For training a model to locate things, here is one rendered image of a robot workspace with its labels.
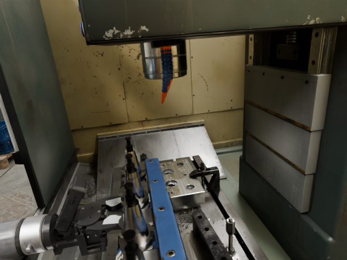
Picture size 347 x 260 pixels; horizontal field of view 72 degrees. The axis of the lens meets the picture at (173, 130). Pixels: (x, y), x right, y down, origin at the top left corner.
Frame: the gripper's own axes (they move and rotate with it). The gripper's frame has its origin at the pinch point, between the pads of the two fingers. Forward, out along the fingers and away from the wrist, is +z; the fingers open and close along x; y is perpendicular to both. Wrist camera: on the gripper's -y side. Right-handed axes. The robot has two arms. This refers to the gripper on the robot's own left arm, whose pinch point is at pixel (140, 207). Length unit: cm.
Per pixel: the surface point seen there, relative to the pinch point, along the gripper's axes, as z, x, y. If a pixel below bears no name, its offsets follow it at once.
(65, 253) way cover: -37, -40, 49
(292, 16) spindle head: 40, -10, -37
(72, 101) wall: -44, -142, 5
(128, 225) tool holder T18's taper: -2.0, 12.2, -6.5
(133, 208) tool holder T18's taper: -0.6, 11.9, -9.4
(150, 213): 1.8, 4.8, -1.8
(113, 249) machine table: -12.0, -18.8, 30.4
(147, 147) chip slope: 7, -126, 45
